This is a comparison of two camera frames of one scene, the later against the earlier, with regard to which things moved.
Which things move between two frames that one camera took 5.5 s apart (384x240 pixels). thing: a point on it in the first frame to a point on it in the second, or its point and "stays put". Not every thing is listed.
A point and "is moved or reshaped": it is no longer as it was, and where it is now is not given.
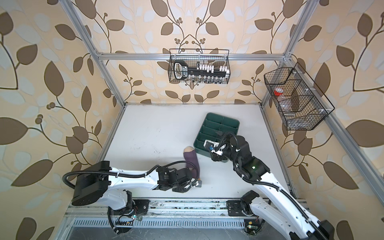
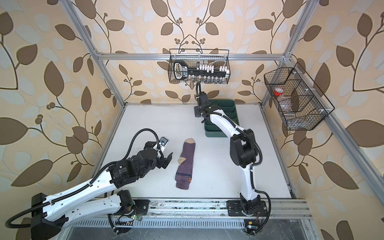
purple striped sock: x=190 y=155 is moved or reshaped
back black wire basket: x=199 y=66 stays put
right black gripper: x=226 y=141 to x=197 y=111
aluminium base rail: x=164 y=209 stays put
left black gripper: x=182 y=189 to x=163 y=160
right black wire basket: x=300 y=102 stays put
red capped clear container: x=278 y=91 stays put
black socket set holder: x=203 y=73 stays put
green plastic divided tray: x=212 y=128 is moved or reshaped
